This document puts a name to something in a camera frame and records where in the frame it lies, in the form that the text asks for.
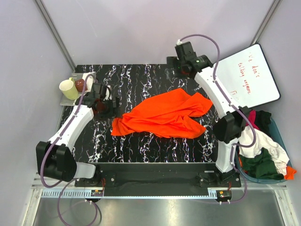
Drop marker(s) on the white whiteboard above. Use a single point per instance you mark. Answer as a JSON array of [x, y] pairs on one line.
[[247, 76]]

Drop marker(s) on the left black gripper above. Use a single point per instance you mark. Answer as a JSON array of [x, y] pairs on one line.
[[114, 112]]

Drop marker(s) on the black t shirt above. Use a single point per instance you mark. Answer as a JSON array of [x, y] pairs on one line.
[[262, 121]]

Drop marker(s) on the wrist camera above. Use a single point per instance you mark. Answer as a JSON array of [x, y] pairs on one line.
[[101, 91], [185, 51]]

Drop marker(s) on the dark red cube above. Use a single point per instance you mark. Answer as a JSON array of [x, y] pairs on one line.
[[80, 85]]

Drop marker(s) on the magenta t shirt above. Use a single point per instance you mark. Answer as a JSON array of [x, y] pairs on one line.
[[251, 118]]

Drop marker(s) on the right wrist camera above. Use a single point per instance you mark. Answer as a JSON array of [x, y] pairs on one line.
[[185, 51]]

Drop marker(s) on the white t shirt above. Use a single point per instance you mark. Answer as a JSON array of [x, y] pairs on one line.
[[276, 151]]

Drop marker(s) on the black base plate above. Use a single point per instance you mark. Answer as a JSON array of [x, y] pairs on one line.
[[159, 180]]

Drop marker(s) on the cream yellow mug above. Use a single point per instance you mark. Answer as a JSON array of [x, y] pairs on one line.
[[68, 88]]

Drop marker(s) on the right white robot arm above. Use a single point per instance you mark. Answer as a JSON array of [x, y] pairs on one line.
[[232, 117]]

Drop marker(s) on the dark green t shirt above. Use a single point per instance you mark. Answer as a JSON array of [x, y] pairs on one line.
[[261, 166]]

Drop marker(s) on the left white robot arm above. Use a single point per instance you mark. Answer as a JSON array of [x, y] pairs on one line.
[[55, 161]]

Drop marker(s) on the grey booklet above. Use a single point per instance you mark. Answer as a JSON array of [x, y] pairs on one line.
[[89, 80]]

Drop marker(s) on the orange t shirt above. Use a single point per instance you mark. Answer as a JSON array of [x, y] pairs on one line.
[[167, 115], [290, 172]]

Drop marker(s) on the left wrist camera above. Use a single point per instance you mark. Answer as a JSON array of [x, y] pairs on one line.
[[101, 91]]

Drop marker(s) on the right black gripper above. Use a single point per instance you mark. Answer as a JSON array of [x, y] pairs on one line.
[[171, 63]]

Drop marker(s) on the teal laundry basket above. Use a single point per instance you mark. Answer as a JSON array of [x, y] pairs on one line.
[[275, 135]]

